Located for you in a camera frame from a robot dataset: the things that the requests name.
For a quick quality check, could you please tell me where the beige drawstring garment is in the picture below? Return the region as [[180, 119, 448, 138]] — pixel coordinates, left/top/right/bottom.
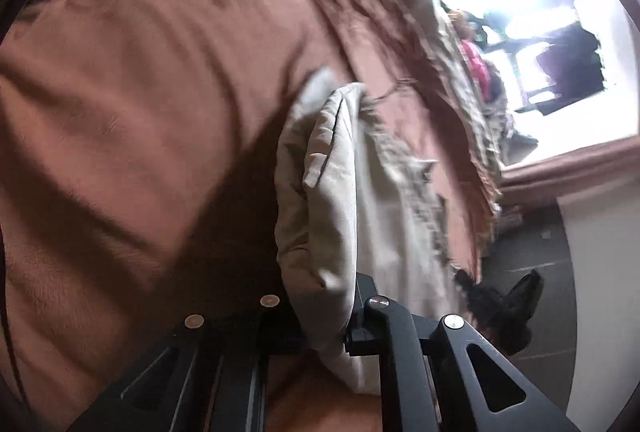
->
[[274, 68, 464, 394]]

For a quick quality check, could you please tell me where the beige olive duvet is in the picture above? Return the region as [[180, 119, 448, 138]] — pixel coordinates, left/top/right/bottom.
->
[[400, 0, 502, 184]]

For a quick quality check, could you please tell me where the pink plush toy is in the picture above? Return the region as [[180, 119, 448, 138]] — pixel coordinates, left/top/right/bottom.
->
[[448, 10, 504, 104]]

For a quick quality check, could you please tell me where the terracotta brown blanket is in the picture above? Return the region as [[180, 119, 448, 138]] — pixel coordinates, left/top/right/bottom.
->
[[1, 0, 497, 431]]

